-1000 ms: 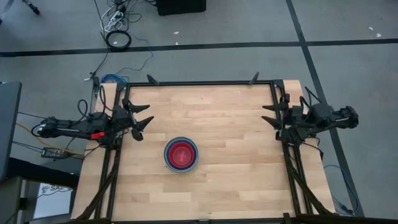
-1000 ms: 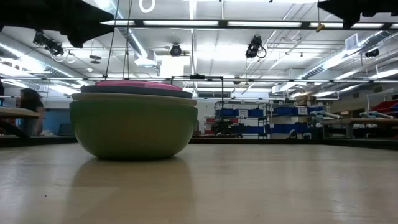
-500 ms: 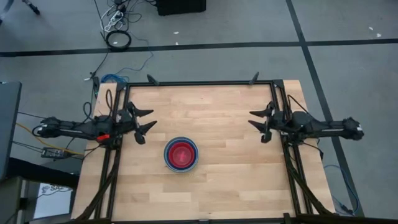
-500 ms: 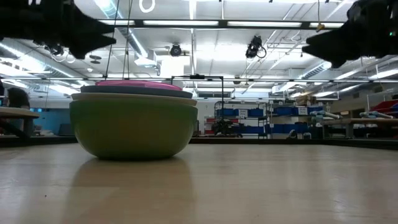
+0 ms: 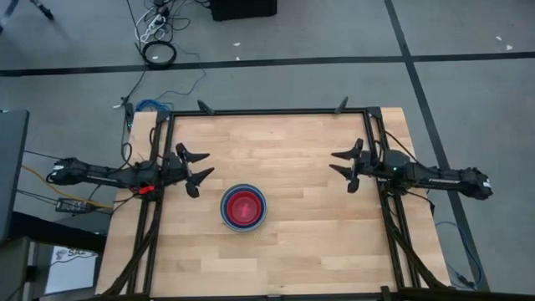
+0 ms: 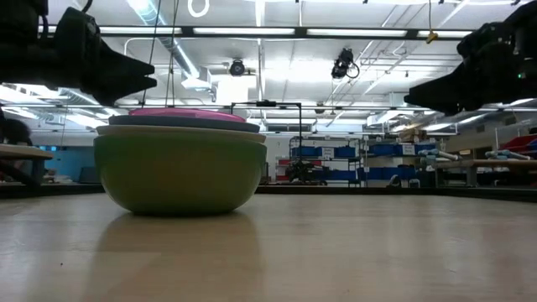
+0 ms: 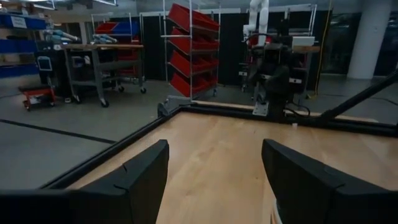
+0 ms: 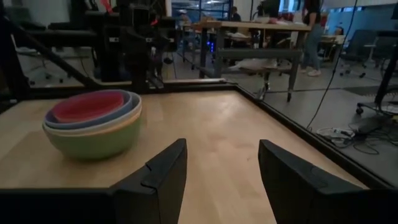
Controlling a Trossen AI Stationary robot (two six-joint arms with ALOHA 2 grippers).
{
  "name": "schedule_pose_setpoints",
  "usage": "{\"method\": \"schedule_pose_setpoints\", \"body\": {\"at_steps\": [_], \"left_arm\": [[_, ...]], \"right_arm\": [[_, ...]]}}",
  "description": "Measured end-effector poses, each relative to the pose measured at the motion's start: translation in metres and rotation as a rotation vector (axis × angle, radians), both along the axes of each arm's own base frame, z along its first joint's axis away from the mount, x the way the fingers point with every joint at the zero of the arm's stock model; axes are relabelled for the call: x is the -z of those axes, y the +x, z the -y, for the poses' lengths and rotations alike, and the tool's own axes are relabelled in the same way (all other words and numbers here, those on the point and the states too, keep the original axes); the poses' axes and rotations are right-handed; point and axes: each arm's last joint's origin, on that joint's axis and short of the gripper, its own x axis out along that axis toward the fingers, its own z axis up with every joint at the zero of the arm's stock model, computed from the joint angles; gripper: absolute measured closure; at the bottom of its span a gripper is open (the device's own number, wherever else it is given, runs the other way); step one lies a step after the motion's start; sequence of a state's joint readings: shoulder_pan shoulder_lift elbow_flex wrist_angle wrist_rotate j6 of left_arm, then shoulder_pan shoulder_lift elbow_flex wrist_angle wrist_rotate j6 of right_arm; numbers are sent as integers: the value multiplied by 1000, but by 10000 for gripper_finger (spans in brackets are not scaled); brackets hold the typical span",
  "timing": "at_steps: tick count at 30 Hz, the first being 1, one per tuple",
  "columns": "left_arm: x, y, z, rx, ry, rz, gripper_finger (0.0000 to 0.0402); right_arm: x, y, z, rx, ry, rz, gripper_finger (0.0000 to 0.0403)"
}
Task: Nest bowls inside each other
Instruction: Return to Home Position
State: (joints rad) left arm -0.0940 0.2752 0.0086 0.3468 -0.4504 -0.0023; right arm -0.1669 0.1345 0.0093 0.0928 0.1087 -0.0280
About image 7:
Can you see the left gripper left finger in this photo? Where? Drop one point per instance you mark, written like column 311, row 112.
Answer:
column 109, row 205

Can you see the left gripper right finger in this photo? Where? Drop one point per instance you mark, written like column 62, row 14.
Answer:
column 326, row 202

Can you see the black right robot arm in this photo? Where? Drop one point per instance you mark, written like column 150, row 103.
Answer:
column 276, row 84

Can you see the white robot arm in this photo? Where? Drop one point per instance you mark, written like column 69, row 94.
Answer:
column 263, row 18

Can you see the red and blue bin shelf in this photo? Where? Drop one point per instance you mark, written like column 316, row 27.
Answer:
column 115, row 28

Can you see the red low cart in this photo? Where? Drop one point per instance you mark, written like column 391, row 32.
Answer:
column 37, row 92

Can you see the white framed screen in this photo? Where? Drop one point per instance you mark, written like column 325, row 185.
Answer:
column 44, row 63

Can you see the grey wheeled workbench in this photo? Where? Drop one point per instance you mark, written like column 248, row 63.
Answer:
column 102, row 46

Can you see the white box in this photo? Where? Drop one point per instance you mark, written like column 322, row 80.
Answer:
column 303, row 41

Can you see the white round column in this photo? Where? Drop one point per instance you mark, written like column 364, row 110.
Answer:
column 368, row 37

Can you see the red bin rack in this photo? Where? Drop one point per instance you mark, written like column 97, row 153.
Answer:
column 192, row 21

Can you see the black frame clamp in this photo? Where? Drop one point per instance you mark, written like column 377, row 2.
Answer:
column 162, row 110

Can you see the black aluminium table frame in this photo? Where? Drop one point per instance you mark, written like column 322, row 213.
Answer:
column 217, row 111

